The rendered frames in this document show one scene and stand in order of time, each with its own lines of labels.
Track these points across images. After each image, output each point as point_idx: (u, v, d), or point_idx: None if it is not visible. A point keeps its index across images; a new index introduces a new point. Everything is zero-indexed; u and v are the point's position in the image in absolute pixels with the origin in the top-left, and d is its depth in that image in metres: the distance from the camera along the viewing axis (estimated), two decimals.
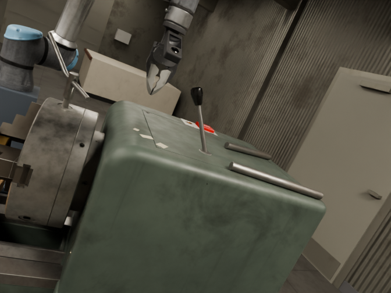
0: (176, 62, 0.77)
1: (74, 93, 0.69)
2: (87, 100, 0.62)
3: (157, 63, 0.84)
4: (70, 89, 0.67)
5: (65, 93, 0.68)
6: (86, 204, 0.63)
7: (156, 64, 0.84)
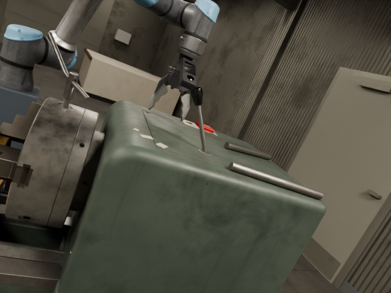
0: (191, 89, 0.81)
1: (74, 93, 0.69)
2: (87, 100, 0.62)
3: (172, 88, 0.88)
4: (70, 89, 0.67)
5: (65, 93, 0.68)
6: (86, 204, 0.63)
7: (171, 89, 0.88)
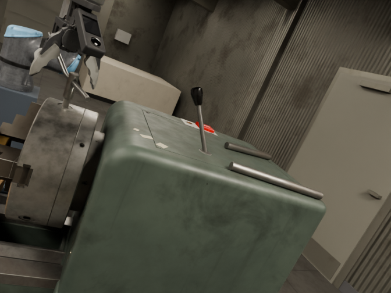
0: (98, 57, 0.63)
1: (74, 93, 0.69)
2: (87, 100, 0.62)
3: (68, 51, 0.66)
4: (70, 89, 0.67)
5: (65, 93, 0.68)
6: (86, 204, 0.63)
7: (67, 52, 0.66)
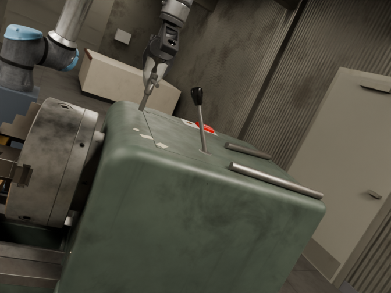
0: (172, 54, 0.77)
1: (152, 90, 0.83)
2: (156, 86, 0.74)
3: (154, 56, 0.84)
4: (149, 85, 0.82)
5: (145, 89, 0.83)
6: (86, 204, 0.63)
7: (153, 57, 0.84)
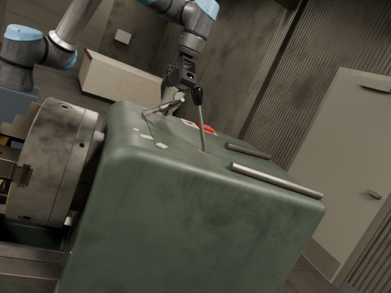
0: (191, 87, 0.81)
1: (165, 110, 0.86)
2: (181, 100, 0.78)
3: (172, 86, 0.88)
4: (167, 104, 0.86)
5: (162, 104, 0.86)
6: (86, 204, 0.63)
7: (171, 86, 0.88)
